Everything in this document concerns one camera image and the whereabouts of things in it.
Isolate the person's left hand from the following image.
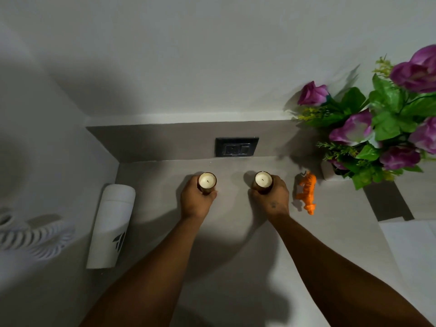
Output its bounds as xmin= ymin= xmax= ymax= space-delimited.
xmin=179 ymin=175 xmax=218 ymax=220

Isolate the white vase with pink flowers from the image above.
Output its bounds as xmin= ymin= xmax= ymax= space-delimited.
xmin=297 ymin=44 xmax=436 ymax=191

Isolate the person's right forearm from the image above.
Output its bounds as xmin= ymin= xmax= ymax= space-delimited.
xmin=267 ymin=214 xmax=433 ymax=327

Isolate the orange tiger toy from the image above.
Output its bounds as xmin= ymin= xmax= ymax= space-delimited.
xmin=295 ymin=171 xmax=317 ymax=216

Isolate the person's right hand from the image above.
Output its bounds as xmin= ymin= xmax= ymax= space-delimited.
xmin=248 ymin=175 xmax=290 ymax=222

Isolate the black wall socket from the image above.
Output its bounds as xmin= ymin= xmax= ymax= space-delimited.
xmin=215 ymin=136 xmax=259 ymax=158

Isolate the white cylindrical dispenser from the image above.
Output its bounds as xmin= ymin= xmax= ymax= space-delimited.
xmin=85 ymin=183 xmax=136 ymax=270

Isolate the gold candle jar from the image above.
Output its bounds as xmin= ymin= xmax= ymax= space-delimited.
xmin=253 ymin=171 xmax=274 ymax=194
xmin=197 ymin=172 xmax=218 ymax=196

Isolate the person's left forearm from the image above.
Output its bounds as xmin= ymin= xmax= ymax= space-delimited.
xmin=80 ymin=214 xmax=205 ymax=327

